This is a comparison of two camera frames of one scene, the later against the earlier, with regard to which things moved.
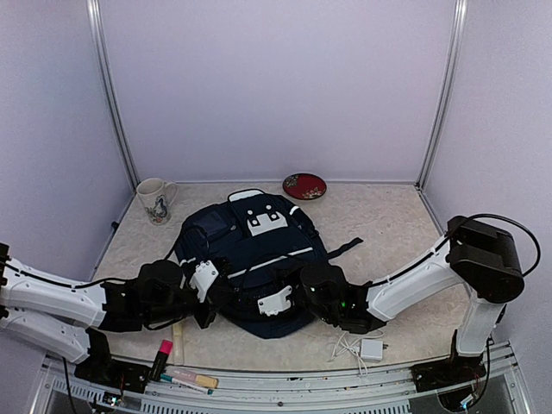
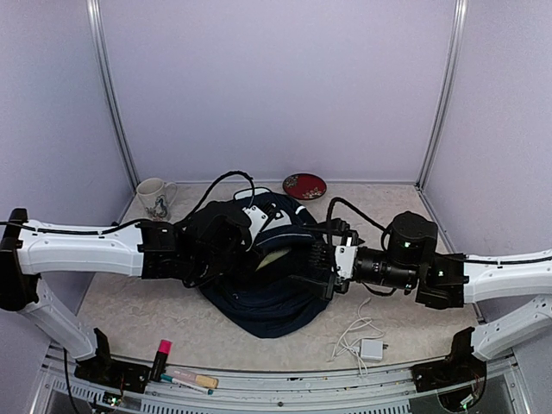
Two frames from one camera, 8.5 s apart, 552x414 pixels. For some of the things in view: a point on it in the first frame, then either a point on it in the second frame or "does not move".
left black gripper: [214, 303] -> [248, 239]
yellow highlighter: [178, 343] -> [272, 257]
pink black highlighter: [160, 362] does not move
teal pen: [187, 385] does not move
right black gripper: [281, 276] -> [339, 283]
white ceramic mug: [157, 197] does not move
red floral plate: [304, 185] does not move
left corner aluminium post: [93, 17] does not move
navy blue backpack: [266, 241] does not move
